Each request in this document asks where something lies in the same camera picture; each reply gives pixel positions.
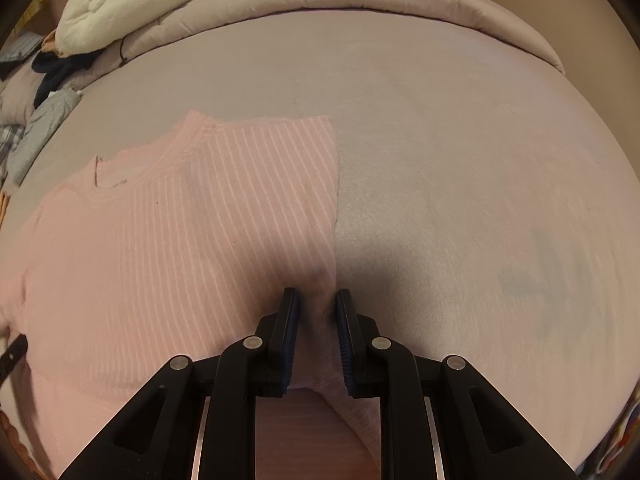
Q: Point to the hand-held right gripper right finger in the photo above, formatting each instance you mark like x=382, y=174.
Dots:
x=344, y=345

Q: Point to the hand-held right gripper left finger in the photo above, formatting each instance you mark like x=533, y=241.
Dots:
x=292, y=340

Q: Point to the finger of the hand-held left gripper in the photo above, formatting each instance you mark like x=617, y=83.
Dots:
x=12, y=355

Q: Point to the pink striped sweater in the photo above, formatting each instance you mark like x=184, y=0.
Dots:
x=175, y=240

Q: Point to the plaid cloth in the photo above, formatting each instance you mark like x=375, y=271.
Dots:
x=7, y=145

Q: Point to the mauve bed sheet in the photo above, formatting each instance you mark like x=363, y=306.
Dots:
x=450, y=160

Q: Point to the light blue garment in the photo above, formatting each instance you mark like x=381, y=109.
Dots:
x=45, y=125

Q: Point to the mauve grey pillow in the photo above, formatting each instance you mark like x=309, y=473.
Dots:
x=17, y=100

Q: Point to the colourful printed cloth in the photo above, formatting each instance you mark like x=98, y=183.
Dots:
x=615, y=445

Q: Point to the navy dark garment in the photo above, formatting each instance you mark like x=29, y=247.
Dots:
x=60, y=67

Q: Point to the blue striped pillow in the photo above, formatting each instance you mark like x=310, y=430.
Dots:
x=20, y=50

